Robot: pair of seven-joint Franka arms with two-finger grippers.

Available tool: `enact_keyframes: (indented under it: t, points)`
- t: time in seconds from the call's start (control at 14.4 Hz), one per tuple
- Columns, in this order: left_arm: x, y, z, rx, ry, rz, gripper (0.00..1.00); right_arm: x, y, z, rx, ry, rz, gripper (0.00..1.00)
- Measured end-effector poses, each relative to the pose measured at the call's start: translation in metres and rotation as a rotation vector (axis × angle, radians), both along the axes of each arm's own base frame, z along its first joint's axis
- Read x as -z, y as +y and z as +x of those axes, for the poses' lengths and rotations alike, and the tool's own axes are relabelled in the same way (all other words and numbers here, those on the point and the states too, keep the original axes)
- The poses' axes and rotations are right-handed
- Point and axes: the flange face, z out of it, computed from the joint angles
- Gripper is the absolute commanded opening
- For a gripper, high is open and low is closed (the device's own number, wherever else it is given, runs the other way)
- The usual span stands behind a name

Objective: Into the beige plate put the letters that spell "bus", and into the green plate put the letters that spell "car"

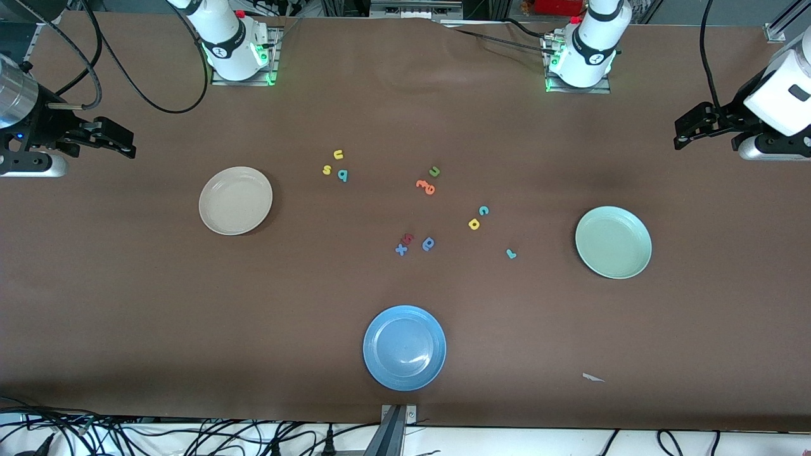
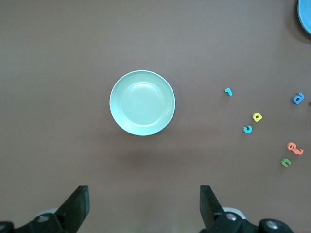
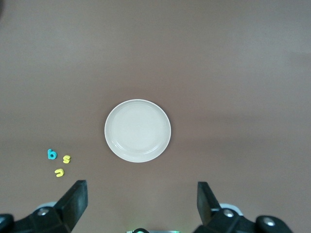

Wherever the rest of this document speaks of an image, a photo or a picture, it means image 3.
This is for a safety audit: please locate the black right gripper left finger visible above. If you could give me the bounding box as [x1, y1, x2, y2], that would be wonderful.
[0, 180, 88, 233]

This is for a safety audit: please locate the brown table cover sheet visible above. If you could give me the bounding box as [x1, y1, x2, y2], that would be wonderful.
[0, 0, 311, 233]

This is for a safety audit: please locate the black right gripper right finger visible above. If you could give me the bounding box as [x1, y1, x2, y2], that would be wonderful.
[194, 181, 294, 233]

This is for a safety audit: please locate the beige round plate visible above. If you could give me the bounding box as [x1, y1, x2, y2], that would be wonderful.
[104, 99, 172, 163]

